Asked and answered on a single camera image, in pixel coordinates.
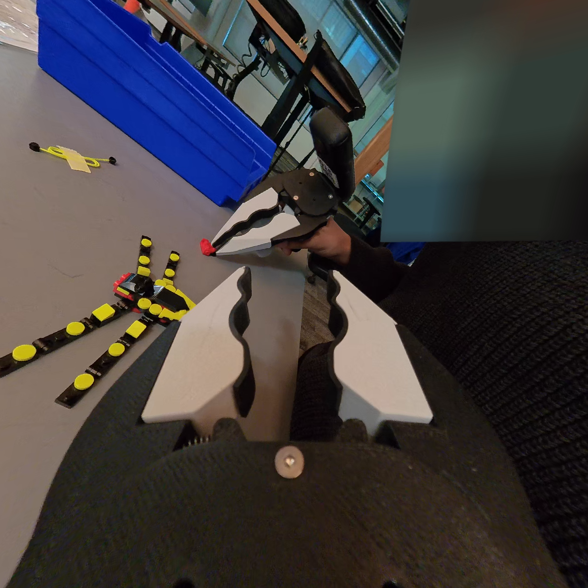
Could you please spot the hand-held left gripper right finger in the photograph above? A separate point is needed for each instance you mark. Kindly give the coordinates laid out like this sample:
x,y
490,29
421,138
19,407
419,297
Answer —
x,y
381,367

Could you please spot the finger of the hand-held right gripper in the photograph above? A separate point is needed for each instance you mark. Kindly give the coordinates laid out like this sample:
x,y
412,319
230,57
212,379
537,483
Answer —
x,y
282,227
255,206

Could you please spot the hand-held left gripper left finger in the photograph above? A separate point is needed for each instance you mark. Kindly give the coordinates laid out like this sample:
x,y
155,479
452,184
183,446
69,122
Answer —
x,y
197,358

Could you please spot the small red lego piece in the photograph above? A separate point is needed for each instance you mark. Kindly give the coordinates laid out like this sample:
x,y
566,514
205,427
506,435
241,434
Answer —
x,y
207,247

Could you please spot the person's right forearm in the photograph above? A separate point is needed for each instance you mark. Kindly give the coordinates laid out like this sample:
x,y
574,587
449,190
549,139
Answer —
x,y
376,273

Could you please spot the black yellow lego spider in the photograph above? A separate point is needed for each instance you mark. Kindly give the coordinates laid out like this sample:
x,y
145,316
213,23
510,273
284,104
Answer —
x,y
151,294

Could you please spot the person's right hand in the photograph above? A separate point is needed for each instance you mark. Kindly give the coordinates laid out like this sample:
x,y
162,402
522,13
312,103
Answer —
x,y
328,243

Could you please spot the wooden desk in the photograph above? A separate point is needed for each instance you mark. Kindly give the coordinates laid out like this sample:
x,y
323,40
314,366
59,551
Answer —
x,y
193,33
285,41
374,151

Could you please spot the person's black knit sweater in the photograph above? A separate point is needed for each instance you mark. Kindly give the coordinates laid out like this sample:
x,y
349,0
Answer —
x,y
505,367

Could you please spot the blue plastic bin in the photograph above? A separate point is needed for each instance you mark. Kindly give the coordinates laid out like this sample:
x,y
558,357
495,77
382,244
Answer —
x,y
138,92

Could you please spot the black bag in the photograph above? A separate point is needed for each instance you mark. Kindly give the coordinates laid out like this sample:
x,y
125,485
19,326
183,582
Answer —
x,y
282,16

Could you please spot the orange object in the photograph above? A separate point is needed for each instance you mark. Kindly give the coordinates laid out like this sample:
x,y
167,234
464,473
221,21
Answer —
x,y
132,4

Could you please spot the clear plastic bag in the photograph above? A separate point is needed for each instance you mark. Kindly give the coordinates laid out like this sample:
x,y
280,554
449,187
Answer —
x,y
16,23

